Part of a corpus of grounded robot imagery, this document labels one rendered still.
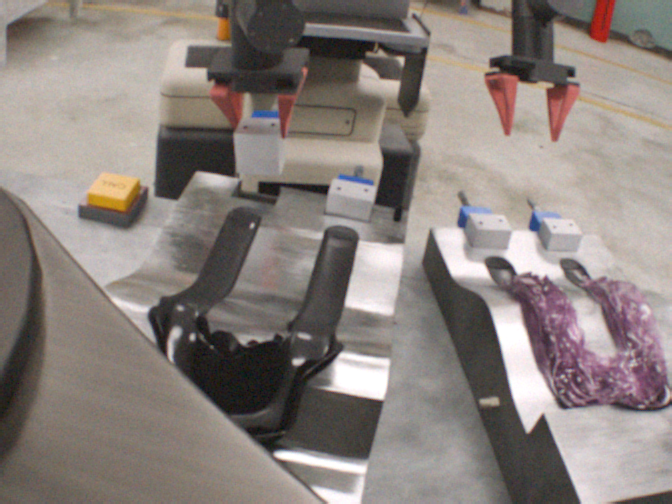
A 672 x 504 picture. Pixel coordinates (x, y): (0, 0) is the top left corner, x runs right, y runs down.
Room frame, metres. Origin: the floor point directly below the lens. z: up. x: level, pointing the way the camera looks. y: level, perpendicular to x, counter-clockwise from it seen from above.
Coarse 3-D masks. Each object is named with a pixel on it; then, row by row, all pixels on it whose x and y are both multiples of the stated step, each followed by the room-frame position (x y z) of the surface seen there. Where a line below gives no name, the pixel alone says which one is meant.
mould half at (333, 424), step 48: (192, 192) 0.78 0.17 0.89; (288, 192) 0.82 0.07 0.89; (192, 240) 0.69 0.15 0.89; (288, 240) 0.72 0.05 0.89; (384, 240) 0.75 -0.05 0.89; (144, 288) 0.55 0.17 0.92; (240, 288) 0.62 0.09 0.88; (288, 288) 0.64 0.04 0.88; (384, 288) 0.67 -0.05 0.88; (240, 336) 0.49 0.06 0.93; (336, 336) 0.52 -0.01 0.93; (384, 336) 0.55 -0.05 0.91; (336, 384) 0.46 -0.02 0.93; (384, 384) 0.47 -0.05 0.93; (288, 432) 0.44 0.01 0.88; (336, 432) 0.44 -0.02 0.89; (336, 480) 0.42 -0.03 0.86
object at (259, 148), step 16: (256, 112) 0.85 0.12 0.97; (272, 112) 0.85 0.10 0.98; (240, 128) 0.79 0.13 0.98; (256, 128) 0.79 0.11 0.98; (272, 128) 0.79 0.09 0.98; (288, 128) 0.85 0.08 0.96; (240, 144) 0.78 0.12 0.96; (256, 144) 0.78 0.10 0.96; (272, 144) 0.78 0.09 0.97; (240, 160) 0.78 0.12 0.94; (256, 160) 0.78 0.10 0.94; (272, 160) 0.78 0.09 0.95
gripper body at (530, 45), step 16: (512, 32) 0.94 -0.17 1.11; (528, 32) 0.92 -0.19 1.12; (544, 32) 0.92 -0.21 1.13; (512, 48) 0.93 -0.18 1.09; (528, 48) 0.91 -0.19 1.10; (544, 48) 0.91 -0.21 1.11; (496, 64) 0.92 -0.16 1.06; (512, 64) 0.89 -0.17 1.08; (528, 64) 0.89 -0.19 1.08; (544, 64) 0.90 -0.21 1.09; (560, 64) 0.90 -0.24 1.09
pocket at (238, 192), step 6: (240, 186) 0.82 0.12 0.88; (234, 192) 0.80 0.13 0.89; (240, 192) 0.82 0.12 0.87; (246, 192) 0.83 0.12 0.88; (252, 192) 0.83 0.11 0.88; (240, 198) 0.82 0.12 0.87; (246, 198) 0.82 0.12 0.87; (252, 198) 0.82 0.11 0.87; (258, 198) 0.82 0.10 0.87; (264, 198) 0.82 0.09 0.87; (270, 198) 0.82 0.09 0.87; (276, 198) 0.82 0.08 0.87
